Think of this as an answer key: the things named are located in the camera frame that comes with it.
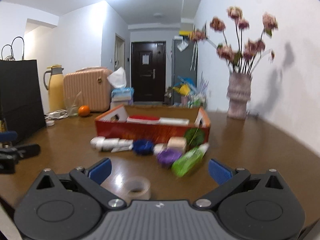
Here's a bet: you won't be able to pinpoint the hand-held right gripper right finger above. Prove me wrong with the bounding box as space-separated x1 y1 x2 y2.
195 159 290 209

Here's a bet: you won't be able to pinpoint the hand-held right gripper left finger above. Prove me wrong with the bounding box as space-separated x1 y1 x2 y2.
30 158 127 209

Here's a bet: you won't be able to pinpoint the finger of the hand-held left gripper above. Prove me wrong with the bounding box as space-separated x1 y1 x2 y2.
0 131 18 143
11 144 41 159

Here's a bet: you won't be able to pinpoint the green plastic bottle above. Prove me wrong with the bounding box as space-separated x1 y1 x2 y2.
171 144 209 178

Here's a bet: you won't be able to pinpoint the blue spiky ball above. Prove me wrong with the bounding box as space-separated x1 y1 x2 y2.
132 139 154 156

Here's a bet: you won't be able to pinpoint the beige square box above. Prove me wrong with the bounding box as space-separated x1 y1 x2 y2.
167 137 187 153

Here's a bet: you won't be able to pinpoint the purple spiky ball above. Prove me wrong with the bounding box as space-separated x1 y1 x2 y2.
157 148 182 168

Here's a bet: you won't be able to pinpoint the small white jar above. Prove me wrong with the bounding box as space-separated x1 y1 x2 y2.
153 144 168 155

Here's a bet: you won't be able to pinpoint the red cardboard box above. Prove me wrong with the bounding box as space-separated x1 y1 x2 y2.
94 104 211 147

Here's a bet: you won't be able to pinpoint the black paper bag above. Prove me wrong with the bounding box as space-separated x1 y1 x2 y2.
0 37 47 146

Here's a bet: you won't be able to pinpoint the clear tape roll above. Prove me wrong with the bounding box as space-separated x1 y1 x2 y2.
124 176 151 201

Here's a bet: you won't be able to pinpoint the clear glass cup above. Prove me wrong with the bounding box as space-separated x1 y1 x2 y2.
65 92 82 117

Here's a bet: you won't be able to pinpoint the red and white flat box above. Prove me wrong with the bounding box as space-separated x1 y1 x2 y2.
127 115 160 125

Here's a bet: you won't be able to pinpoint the yellow thermos jug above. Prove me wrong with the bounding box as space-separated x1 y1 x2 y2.
44 65 65 113

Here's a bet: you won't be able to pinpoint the white and purple box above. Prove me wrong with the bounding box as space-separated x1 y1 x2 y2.
110 97 133 110

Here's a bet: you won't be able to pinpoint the pink ribbed vase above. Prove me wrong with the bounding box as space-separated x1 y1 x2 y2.
226 73 252 120

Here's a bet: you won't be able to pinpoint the pink ribbed suitcase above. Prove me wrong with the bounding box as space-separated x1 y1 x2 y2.
63 67 113 112

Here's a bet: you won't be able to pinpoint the pile of colourful household clutter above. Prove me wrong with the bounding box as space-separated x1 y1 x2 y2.
164 74 208 109

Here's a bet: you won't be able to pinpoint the blue tissue pack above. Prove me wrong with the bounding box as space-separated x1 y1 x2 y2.
107 67 134 101

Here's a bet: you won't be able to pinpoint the dark entrance door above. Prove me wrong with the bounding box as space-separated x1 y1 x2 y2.
131 41 167 102

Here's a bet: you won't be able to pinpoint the grey tall cabinet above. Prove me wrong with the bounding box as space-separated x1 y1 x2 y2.
172 39 198 105

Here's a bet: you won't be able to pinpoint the light side door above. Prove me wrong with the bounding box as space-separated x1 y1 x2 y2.
115 33 126 72

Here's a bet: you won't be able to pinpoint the pink artificial flowers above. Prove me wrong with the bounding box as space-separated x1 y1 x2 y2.
189 6 279 75

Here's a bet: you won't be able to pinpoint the white plastic bag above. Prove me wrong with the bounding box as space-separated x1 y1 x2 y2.
176 40 189 52

